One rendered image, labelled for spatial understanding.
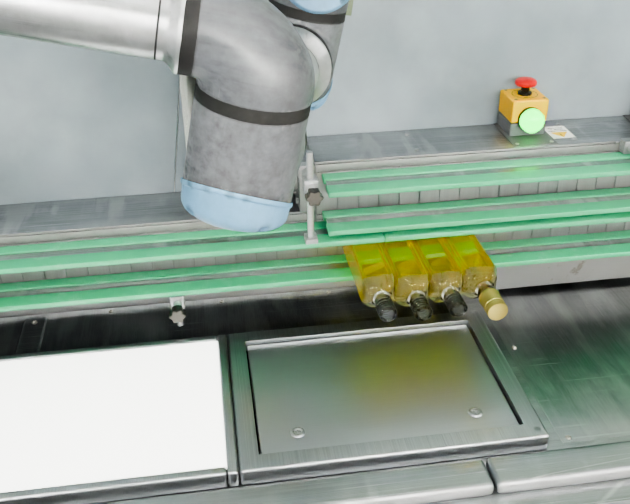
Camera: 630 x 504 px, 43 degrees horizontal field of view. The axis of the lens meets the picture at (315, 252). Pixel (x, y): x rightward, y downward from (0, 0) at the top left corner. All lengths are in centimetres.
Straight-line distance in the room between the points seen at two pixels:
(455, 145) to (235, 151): 79
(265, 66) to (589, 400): 90
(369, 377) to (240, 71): 74
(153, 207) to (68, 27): 79
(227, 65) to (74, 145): 83
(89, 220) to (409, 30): 67
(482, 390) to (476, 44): 63
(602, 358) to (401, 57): 65
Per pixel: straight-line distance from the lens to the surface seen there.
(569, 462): 127
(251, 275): 146
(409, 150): 148
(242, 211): 80
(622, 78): 171
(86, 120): 152
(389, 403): 132
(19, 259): 145
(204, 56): 75
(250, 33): 75
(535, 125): 154
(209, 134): 78
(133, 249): 143
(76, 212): 153
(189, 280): 146
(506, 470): 124
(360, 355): 141
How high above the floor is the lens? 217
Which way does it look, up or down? 59 degrees down
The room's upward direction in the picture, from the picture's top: 164 degrees clockwise
